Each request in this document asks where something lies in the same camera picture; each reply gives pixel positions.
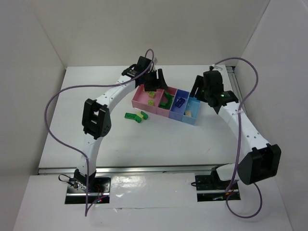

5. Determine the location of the light yellow lego brick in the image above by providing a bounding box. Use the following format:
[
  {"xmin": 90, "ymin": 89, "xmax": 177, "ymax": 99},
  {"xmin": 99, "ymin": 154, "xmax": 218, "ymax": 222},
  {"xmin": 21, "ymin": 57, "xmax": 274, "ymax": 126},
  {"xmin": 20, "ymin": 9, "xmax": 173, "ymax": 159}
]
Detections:
[{"xmin": 149, "ymin": 91, "xmax": 155, "ymax": 98}]

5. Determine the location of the small green lego brick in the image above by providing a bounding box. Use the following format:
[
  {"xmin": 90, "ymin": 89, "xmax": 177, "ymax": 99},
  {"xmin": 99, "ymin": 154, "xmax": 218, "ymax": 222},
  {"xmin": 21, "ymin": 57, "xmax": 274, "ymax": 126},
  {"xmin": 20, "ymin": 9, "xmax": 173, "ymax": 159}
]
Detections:
[{"xmin": 159, "ymin": 102, "xmax": 170, "ymax": 110}]

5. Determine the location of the dark blue lego brick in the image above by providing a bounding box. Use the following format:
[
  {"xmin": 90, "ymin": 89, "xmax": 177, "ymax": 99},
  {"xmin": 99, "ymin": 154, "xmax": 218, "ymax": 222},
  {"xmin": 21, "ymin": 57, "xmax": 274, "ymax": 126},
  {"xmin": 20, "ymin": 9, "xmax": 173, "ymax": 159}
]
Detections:
[{"xmin": 175, "ymin": 98, "xmax": 186, "ymax": 108}]

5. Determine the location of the lime lego brick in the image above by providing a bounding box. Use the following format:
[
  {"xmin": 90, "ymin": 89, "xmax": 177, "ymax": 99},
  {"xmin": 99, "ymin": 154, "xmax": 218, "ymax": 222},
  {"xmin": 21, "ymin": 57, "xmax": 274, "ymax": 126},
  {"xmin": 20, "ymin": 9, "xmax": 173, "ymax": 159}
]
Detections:
[{"xmin": 148, "ymin": 100, "xmax": 154, "ymax": 106}]

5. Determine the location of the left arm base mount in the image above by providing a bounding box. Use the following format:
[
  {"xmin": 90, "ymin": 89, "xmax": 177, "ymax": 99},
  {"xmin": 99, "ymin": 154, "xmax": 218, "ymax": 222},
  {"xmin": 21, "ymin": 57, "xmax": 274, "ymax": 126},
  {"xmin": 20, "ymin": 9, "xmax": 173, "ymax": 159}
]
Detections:
[{"xmin": 58, "ymin": 174, "xmax": 111, "ymax": 205}]

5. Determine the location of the aluminium rail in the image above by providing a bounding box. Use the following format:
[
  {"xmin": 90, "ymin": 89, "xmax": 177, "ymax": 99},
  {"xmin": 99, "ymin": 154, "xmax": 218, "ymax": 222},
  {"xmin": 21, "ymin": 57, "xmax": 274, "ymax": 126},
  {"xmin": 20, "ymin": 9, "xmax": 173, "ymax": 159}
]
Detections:
[
  {"xmin": 37, "ymin": 164, "xmax": 234, "ymax": 175},
  {"xmin": 226, "ymin": 65, "xmax": 263, "ymax": 164}
]

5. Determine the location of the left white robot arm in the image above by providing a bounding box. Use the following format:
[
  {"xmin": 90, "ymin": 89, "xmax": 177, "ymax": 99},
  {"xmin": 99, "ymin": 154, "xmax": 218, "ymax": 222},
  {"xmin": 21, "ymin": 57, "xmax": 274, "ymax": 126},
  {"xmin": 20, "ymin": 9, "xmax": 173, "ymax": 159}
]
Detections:
[{"xmin": 74, "ymin": 56, "xmax": 168, "ymax": 189}]

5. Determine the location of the green yellow lego cluster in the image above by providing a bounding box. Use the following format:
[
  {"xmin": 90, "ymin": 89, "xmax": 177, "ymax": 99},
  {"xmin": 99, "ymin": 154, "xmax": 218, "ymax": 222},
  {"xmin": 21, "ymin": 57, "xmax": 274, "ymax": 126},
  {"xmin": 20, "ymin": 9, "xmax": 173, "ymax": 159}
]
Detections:
[{"xmin": 135, "ymin": 111, "xmax": 149, "ymax": 123}]

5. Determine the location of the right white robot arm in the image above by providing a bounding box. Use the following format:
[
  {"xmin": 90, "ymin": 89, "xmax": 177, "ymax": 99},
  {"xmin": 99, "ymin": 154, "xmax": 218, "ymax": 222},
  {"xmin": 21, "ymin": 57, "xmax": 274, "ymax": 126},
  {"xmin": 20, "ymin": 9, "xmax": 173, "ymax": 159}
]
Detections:
[{"xmin": 190, "ymin": 70, "xmax": 282, "ymax": 185}]

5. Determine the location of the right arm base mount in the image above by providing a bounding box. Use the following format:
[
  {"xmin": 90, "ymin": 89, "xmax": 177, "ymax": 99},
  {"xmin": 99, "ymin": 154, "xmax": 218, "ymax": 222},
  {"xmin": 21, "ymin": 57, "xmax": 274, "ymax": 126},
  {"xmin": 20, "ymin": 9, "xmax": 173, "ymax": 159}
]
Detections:
[{"xmin": 191, "ymin": 174, "xmax": 241, "ymax": 202}]

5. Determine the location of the green lego plate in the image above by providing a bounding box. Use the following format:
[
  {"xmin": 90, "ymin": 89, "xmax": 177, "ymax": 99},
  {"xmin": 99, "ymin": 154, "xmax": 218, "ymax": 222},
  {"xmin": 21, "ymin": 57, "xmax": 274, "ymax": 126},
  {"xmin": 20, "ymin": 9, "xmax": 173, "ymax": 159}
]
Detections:
[{"xmin": 164, "ymin": 91, "xmax": 173, "ymax": 104}]

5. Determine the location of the aluminium rail right side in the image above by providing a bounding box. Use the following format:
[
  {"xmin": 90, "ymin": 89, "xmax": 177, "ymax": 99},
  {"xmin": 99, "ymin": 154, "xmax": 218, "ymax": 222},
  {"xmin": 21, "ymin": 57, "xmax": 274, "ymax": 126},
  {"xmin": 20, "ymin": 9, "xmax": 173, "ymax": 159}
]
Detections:
[{"xmin": 226, "ymin": 65, "xmax": 263, "ymax": 164}]

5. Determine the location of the aluminium rail front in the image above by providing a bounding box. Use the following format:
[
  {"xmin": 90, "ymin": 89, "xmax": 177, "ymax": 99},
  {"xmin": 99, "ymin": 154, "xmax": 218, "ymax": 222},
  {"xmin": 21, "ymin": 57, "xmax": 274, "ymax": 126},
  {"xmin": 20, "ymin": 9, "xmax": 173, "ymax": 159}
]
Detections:
[{"xmin": 37, "ymin": 164, "xmax": 234, "ymax": 175}]

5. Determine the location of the green long lego brick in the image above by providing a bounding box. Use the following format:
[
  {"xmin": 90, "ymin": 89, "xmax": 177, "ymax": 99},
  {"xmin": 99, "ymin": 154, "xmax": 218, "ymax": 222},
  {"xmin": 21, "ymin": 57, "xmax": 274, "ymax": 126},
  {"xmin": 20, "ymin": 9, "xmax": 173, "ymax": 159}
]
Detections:
[{"xmin": 125, "ymin": 113, "xmax": 136, "ymax": 120}]

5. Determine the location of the pink and blue compartment tray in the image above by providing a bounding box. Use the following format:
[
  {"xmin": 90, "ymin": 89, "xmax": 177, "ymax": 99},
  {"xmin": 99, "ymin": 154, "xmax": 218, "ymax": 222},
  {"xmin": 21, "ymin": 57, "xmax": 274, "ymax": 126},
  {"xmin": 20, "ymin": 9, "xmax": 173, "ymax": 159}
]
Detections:
[{"xmin": 131, "ymin": 85, "xmax": 201, "ymax": 125}]

